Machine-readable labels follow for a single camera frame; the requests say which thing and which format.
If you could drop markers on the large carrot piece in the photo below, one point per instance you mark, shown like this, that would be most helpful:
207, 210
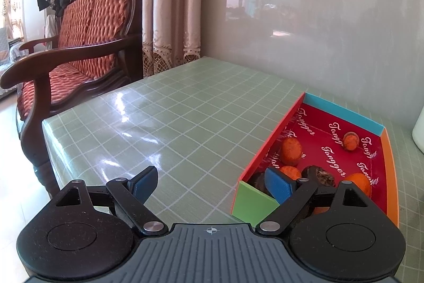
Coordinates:
291, 150

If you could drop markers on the beige lace curtain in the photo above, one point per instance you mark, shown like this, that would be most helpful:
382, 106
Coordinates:
172, 4

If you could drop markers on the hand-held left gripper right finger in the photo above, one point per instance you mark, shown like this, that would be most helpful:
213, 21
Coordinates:
278, 185

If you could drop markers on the colourful cardboard box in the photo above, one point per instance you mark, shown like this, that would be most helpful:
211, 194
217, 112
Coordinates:
318, 137

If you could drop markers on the white thermos jug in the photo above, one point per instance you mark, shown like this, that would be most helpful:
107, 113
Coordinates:
419, 130

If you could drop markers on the small carrot piece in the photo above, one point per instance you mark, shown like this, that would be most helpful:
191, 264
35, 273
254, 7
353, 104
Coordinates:
350, 141

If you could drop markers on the dark water chestnut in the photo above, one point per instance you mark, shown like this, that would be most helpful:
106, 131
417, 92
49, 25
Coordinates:
258, 183
319, 175

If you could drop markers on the wooden chair with orange cushion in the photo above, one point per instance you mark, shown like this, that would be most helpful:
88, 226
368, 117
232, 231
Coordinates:
92, 21

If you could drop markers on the grey patterned sofa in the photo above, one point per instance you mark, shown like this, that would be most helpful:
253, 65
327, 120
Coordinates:
6, 54

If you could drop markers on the white hanging cloth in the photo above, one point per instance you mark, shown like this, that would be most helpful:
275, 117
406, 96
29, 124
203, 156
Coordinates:
51, 26

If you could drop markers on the tangerine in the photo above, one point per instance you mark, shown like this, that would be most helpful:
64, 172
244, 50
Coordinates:
320, 210
291, 172
359, 182

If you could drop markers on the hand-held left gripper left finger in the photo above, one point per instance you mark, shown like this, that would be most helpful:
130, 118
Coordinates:
145, 183

